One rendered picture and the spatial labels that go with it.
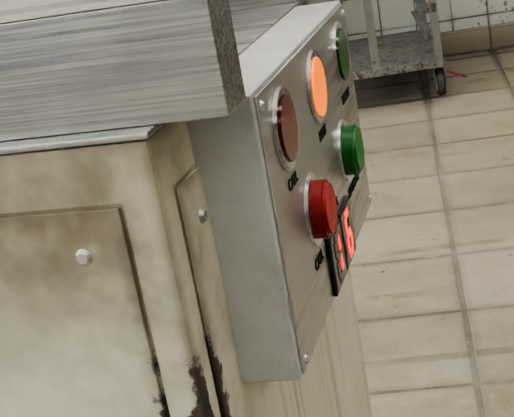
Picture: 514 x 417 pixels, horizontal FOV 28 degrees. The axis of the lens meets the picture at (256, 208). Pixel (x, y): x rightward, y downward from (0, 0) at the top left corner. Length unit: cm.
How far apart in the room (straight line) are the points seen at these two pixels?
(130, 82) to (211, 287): 10
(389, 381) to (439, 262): 54
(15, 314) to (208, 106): 13
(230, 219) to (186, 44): 10
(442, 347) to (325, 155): 146
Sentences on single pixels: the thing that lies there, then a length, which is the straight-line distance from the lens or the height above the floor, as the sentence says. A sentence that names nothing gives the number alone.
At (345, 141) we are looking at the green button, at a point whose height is 77.
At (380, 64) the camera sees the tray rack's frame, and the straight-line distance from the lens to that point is 382.
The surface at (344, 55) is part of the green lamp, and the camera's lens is 64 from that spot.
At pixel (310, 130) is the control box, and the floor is 80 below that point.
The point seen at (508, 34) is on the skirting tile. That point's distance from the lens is 453.
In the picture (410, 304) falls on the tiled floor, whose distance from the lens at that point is 220.
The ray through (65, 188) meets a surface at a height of 82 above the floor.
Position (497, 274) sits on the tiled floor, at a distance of 230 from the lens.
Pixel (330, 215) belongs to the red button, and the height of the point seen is 76.
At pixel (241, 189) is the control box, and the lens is 45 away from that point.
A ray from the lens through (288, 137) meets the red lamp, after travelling 48.
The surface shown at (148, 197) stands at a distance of 41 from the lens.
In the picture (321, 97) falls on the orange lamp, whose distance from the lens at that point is 56.
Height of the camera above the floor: 93
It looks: 19 degrees down
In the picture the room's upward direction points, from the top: 10 degrees counter-clockwise
